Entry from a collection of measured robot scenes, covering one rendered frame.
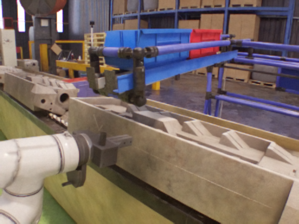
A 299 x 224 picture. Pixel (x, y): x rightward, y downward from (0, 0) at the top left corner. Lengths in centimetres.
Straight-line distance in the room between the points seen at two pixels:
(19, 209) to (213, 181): 47
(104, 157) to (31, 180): 16
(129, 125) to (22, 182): 44
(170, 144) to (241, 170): 23
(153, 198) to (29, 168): 47
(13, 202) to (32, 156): 11
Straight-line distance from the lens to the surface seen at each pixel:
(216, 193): 61
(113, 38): 73
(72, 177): 52
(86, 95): 202
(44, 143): 43
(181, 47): 70
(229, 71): 992
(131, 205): 89
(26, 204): 48
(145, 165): 72
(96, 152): 47
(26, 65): 590
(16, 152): 41
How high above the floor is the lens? 127
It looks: 18 degrees down
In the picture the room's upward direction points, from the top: 3 degrees clockwise
